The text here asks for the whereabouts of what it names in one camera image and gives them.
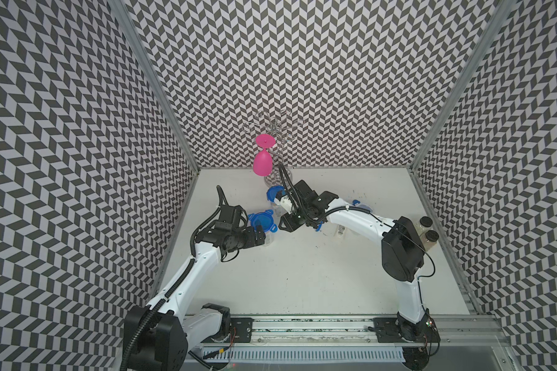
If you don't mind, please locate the clear cup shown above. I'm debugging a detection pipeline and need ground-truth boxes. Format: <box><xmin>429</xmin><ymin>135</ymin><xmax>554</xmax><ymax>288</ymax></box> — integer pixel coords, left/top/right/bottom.
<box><xmin>264</xmin><ymin>231</ymin><xmax>275</xmax><ymax>247</ymax></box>
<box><xmin>270</xmin><ymin>201</ymin><xmax>283</xmax><ymax>217</ymax></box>

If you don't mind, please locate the blue lid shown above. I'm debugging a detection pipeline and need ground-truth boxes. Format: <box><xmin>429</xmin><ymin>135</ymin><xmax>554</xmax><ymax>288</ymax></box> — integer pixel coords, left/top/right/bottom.
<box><xmin>248</xmin><ymin>210</ymin><xmax>278</xmax><ymax>233</ymax></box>
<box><xmin>266</xmin><ymin>185</ymin><xmax>285</xmax><ymax>203</ymax></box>
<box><xmin>352</xmin><ymin>199</ymin><xmax>372</xmax><ymax>213</ymax></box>

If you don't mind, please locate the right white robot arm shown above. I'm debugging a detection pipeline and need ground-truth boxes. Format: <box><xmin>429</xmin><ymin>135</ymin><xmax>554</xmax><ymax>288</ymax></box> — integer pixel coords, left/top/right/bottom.
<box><xmin>274</xmin><ymin>163</ymin><xmax>441</xmax><ymax>345</ymax></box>

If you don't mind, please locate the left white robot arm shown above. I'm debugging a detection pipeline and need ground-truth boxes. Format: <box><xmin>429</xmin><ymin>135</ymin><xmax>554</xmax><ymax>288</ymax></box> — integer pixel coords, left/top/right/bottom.
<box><xmin>119</xmin><ymin>187</ymin><xmax>266</xmax><ymax>370</ymax></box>

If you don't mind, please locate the white bottle by cup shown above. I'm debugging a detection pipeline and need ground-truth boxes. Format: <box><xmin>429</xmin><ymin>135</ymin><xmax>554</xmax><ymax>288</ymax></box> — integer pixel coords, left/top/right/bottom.
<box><xmin>335</xmin><ymin>225</ymin><xmax>348</xmax><ymax>240</ymax></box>

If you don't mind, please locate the pink plastic wine glass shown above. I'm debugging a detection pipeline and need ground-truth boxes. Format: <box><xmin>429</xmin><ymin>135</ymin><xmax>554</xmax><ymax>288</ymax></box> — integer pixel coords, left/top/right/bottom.
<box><xmin>252</xmin><ymin>134</ymin><xmax>276</xmax><ymax>177</ymax></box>

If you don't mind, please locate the blue lid under cup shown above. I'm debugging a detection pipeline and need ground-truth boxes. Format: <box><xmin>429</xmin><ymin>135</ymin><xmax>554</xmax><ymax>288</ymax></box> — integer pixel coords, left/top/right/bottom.
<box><xmin>352</xmin><ymin>199</ymin><xmax>372</xmax><ymax>213</ymax></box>

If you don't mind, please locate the chrome glass holder stand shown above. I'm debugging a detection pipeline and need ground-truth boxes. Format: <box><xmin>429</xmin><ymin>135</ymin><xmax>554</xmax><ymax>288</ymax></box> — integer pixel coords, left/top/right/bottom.
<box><xmin>242</xmin><ymin>109</ymin><xmax>300</xmax><ymax>188</ymax></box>

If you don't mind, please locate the green herb spice jar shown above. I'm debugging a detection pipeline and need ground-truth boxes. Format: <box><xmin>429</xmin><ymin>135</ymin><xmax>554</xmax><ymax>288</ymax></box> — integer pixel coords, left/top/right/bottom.
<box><xmin>415</xmin><ymin>216</ymin><xmax>433</xmax><ymax>236</ymax></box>

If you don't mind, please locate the brown spice jar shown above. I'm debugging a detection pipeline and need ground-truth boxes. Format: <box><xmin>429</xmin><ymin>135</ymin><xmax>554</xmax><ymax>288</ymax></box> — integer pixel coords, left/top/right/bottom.
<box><xmin>421</xmin><ymin>230</ymin><xmax>439</xmax><ymax>251</ymax></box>

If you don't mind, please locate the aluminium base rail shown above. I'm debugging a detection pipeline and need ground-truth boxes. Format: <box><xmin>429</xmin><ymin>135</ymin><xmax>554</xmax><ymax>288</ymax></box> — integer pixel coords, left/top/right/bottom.
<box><xmin>124</xmin><ymin>314</ymin><xmax>507</xmax><ymax>349</ymax></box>

